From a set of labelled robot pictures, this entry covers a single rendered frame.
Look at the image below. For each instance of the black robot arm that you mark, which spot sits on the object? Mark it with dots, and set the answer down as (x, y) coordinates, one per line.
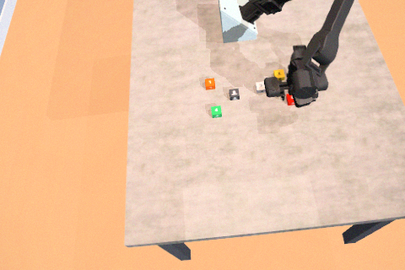
(322, 48)

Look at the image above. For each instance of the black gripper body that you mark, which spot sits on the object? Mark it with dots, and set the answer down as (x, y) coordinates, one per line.
(274, 88)

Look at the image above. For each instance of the red block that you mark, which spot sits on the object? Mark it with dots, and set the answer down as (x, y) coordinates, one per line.
(290, 99)

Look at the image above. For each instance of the green block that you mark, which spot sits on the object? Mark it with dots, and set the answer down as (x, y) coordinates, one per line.
(216, 111)

